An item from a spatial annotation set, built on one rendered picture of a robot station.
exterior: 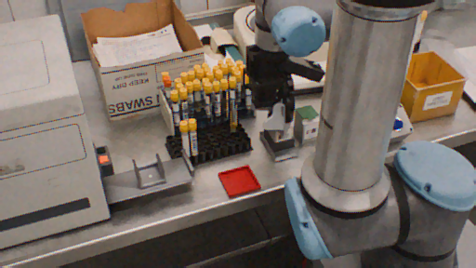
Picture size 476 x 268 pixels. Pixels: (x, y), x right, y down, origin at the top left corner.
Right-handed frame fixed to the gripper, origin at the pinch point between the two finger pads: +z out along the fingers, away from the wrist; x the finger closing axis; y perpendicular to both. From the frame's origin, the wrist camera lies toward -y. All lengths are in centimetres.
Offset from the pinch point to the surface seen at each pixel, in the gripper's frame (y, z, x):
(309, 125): -6.3, 1.0, 1.3
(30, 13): 46, -8, -56
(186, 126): 20.0, -4.7, -0.9
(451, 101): -41.5, 2.0, 4.1
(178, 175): 23.9, 2.1, 5.0
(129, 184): 33.2, 2.1, 4.2
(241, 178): 11.3, 5.9, 6.5
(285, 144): -0.3, 3.5, 2.7
